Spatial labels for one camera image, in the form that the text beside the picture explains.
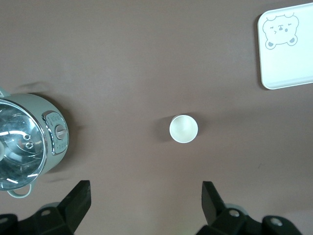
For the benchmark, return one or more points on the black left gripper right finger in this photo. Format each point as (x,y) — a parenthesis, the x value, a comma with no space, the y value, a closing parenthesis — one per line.
(212,205)

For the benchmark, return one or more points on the cream bear print tray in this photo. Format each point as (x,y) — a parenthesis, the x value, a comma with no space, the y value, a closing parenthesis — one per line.
(288,63)

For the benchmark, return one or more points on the sage green electric pot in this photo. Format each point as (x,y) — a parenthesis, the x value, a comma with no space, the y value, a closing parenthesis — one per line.
(36,101)

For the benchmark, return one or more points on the brown table mat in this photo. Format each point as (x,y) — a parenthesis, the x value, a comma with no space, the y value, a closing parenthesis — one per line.
(122,49)

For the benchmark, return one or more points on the glass pot lid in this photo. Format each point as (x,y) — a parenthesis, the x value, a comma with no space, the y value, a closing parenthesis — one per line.
(19,147)

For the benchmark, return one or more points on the white ceramic cup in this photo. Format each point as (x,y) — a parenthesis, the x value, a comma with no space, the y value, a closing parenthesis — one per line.
(183,129)

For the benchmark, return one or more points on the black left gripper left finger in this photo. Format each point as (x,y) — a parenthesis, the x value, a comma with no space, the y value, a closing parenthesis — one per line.
(73,205)

